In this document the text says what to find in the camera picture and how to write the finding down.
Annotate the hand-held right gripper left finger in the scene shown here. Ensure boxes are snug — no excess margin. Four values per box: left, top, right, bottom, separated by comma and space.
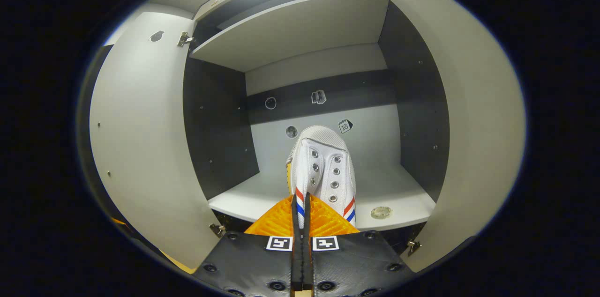
193, 193, 303, 297

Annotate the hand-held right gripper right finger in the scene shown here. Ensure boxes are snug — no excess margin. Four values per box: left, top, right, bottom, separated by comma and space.
302, 193, 418, 297

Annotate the white sneaker shoe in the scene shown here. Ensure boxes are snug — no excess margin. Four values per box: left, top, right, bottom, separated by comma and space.
286, 125, 357, 227

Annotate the white cabinet door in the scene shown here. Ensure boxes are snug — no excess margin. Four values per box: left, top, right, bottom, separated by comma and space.
88, 11, 221, 270
347, 0, 526, 273

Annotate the white shoe cabinet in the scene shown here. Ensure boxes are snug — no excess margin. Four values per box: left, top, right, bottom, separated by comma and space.
182, 0, 451, 247

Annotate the white cabinet shelf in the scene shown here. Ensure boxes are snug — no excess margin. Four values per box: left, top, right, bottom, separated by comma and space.
208, 161, 436, 232
190, 0, 390, 73

